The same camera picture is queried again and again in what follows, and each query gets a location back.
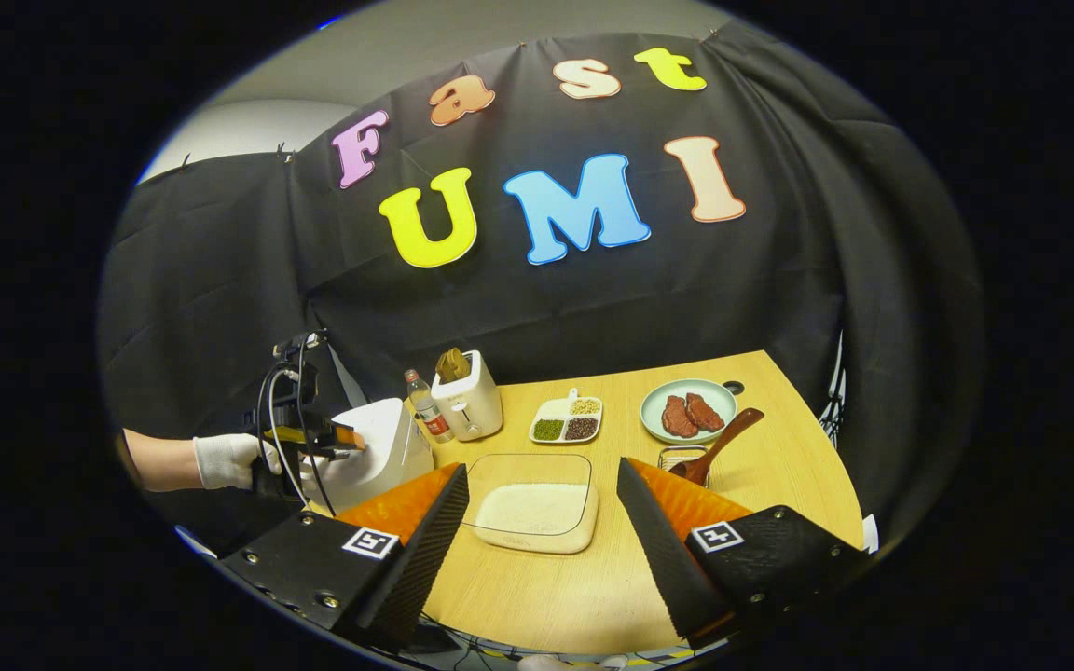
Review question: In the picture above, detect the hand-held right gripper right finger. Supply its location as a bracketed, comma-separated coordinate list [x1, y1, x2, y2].
[616, 457, 869, 649]

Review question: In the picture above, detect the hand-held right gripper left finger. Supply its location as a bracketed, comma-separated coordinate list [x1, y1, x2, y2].
[220, 463, 470, 650]

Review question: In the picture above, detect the white rice cooker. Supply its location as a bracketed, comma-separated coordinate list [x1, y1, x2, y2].
[313, 398, 435, 514]

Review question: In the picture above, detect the metal wire chopstick holder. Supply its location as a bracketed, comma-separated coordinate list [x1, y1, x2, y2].
[656, 445, 710, 486]

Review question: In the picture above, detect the dark wooden spoon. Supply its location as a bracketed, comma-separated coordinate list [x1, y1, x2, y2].
[668, 407, 766, 487]

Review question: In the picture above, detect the clear plastic rice container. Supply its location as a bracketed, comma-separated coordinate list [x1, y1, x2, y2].
[462, 453, 599, 555]

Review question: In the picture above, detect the clear plastic water bottle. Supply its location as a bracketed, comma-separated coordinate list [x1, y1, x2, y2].
[404, 369, 456, 445]

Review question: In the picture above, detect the white toaster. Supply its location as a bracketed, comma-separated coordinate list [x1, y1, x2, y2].
[431, 349, 504, 442]

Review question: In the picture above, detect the red meat slice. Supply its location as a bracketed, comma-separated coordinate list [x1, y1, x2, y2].
[684, 392, 726, 432]
[661, 395, 699, 439]

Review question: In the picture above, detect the pale green plate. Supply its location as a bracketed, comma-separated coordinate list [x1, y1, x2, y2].
[640, 378, 738, 445]

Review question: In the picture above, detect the white divided grain dish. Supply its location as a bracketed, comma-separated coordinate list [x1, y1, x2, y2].
[529, 389, 604, 445]

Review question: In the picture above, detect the metal backdrop stand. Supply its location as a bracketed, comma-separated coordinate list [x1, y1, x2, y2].
[821, 331, 848, 448]

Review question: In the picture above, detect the black backdrop cloth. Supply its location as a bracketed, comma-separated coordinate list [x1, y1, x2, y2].
[99, 19, 985, 560]

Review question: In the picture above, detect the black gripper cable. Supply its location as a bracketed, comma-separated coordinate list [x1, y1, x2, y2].
[255, 334, 338, 515]

